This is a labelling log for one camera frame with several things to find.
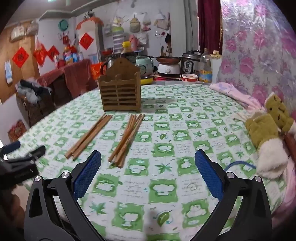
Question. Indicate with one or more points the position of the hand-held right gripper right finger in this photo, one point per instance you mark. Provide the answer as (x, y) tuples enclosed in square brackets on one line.
[(208, 173)]

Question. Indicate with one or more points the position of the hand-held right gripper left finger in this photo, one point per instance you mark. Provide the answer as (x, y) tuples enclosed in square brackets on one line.
[(89, 172)]

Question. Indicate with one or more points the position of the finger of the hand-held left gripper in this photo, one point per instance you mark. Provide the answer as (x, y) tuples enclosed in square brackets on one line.
[(12, 146), (37, 151)]

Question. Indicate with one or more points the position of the wooden chopstick holder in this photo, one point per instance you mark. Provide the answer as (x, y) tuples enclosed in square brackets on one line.
[(119, 92)]

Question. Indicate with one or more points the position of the red printed box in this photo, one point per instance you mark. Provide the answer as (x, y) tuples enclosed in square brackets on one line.
[(16, 131)]

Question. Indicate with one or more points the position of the brown wicker basket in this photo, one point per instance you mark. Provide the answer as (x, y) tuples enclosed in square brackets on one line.
[(39, 111)]

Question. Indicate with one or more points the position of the green patterned bedsheet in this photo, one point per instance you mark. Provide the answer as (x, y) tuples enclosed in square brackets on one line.
[(171, 139)]

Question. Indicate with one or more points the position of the grey black clothes pile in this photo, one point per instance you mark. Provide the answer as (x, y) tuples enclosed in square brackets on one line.
[(30, 90)]

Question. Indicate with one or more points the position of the brown wooden door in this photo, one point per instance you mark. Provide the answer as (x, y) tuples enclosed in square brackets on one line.
[(25, 76)]

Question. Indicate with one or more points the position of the green plush toy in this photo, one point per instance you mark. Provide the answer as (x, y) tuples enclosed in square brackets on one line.
[(262, 127)]

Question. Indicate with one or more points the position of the pale blue hanging packet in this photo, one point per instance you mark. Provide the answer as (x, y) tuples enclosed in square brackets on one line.
[(8, 71)]

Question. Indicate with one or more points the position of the red cloth covered table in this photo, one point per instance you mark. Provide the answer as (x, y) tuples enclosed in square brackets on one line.
[(74, 74)]

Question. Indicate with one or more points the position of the pink floral blanket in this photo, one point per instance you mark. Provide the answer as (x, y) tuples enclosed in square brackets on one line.
[(231, 90)]

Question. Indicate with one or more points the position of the red square paper decoration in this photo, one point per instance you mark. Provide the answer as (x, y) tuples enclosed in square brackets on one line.
[(20, 56), (86, 41), (53, 52)]

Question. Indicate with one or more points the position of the red pot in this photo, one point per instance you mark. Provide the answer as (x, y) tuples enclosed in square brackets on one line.
[(60, 63)]

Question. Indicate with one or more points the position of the red hanging ornament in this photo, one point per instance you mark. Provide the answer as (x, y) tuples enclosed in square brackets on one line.
[(39, 54)]

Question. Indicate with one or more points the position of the red white bowl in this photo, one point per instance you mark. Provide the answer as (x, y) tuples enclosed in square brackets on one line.
[(189, 77)]

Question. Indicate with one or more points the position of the yellow cooking oil jug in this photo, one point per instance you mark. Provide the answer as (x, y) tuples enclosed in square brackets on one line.
[(68, 55)]

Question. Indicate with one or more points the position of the orange red gift bag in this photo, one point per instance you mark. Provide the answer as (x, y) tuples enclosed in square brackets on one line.
[(96, 69)]

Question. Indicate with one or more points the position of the clear plastic oil bottle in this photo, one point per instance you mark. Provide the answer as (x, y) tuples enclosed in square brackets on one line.
[(205, 67)]

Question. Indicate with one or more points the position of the yellow frying pan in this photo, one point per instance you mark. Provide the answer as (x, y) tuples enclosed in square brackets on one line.
[(146, 80)]

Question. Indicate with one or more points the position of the white cooker with pan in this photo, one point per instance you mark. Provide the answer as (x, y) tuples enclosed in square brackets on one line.
[(168, 69)]

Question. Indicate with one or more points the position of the silver pressure cooker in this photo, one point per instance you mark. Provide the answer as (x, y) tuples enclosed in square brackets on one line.
[(189, 62)]

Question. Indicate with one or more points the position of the woven hanging bag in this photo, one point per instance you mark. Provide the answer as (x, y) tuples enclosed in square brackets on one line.
[(32, 27), (17, 32)]

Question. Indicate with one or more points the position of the red-brown wok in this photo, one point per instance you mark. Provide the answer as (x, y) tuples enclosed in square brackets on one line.
[(167, 59)]

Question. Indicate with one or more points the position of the mint green rice cooker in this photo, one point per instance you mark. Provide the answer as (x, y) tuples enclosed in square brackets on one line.
[(144, 63)]

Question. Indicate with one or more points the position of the dark soy sauce bottle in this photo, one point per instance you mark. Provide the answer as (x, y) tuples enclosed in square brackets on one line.
[(127, 52)]

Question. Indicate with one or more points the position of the white refrigerator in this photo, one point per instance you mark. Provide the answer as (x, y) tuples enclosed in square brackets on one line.
[(97, 39)]

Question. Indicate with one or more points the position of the teal round plate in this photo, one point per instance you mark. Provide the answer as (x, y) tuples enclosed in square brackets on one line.
[(63, 24)]

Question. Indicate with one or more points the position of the striped stacked storage container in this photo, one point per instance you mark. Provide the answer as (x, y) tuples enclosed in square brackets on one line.
[(118, 39)]

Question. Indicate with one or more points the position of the orange red cloth cover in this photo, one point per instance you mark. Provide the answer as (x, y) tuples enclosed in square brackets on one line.
[(89, 21)]

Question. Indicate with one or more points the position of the black hanging spatula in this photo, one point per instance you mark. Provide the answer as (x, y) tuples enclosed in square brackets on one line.
[(167, 38)]

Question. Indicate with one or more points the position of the panda plush toy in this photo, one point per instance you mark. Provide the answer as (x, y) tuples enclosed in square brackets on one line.
[(87, 15)]

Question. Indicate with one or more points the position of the dark red curtain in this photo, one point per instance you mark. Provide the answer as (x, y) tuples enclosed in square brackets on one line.
[(209, 25)]

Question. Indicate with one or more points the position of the clear plastic hanging bag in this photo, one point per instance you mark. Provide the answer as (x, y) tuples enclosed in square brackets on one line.
[(118, 22)]

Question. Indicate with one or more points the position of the straw hanging bag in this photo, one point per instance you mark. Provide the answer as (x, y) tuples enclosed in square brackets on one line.
[(135, 24)]

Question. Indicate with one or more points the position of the beige hanging cloth bag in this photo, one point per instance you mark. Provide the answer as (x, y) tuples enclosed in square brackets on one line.
[(159, 22)]

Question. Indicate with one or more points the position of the small hanging mesh bag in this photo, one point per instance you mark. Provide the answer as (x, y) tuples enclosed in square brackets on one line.
[(146, 22)]

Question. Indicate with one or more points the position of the floral plastic wall sheet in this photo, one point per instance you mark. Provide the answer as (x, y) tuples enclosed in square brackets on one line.
[(256, 46)]

